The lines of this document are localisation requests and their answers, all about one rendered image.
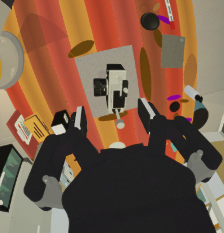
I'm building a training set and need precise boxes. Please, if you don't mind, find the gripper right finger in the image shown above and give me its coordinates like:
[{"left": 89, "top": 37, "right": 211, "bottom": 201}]
[{"left": 138, "top": 97, "right": 223, "bottom": 183}]

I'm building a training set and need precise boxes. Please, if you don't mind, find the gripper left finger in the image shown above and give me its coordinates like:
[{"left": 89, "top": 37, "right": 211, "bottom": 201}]
[{"left": 24, "top": 106, "right": 100, "bottom": 212}]

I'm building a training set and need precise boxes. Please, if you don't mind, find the grey wind lever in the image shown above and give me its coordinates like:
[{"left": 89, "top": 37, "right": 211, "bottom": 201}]
[{"left": 115, "top": 108, "right": 126, "bottom": 129}]

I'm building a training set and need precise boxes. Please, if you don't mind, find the white ruler with red end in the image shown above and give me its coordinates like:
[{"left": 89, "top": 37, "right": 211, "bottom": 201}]
[{"left": 165, "top": 0, "right": 176, "bottom": 30}]

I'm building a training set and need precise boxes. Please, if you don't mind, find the grey drawer unit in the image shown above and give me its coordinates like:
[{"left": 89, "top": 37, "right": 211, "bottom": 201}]
[{"left": 59, "top": 161, "right": 75, "bottom": 189}]

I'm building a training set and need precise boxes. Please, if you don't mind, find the black and white film box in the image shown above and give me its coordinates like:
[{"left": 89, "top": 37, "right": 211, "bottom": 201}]
[{"left": 51, "top": 110, "right": 71, "bottom": 136}]

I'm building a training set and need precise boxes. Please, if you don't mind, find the yellow striped box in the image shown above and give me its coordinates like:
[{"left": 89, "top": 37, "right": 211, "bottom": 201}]
[{"left": 23, "top": 112, "right": 54, "bottom": 143}]

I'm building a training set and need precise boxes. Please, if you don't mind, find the small black disc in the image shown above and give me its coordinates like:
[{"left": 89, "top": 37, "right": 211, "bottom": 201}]
[{"left": 169, "top": 101, "right": 181, "bottom": 112}]

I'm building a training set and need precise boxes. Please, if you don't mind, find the white printed paper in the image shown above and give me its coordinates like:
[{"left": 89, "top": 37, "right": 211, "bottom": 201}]
[{"left": 14, "top": 114, "right": 33, "bottom": 145}]

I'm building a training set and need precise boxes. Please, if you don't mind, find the white bottle with black cap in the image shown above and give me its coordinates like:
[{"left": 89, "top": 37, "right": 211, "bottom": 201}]
[{"left": 184, "top": 85, "right": 204, "bottom": 103}]

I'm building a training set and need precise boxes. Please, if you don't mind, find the black cabinet with glass door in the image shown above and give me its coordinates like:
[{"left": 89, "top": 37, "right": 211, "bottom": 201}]
[{"left": 0, "top": 144, "right": 25, "bottom": 213}]

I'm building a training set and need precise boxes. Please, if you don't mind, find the cream round object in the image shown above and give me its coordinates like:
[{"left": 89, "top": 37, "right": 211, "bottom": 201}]
[{"left": 108, "top": 141, "right": 126, "bottom": 150}]

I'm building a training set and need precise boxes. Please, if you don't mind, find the grey speckled card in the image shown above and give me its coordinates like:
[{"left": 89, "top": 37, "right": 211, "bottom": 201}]
[{"left": 160, "top": 33, "right": 186, "bottom": 69}]

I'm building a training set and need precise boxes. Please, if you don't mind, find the grey speckled mat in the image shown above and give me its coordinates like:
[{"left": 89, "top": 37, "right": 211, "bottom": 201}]
[{"left": 74, "top": 44, "right": 141, "bottom": 119}]

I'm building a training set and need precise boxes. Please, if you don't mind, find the black camera lens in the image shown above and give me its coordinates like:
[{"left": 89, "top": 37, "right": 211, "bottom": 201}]
[{"left": 93, "top": 77, "right": 108, "bottom": 97}]

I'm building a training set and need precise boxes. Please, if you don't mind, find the cream and black camera body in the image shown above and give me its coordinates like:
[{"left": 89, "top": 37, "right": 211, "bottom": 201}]
[{"left": 106, "top": 63, "right": 129, "bottom": 114}]

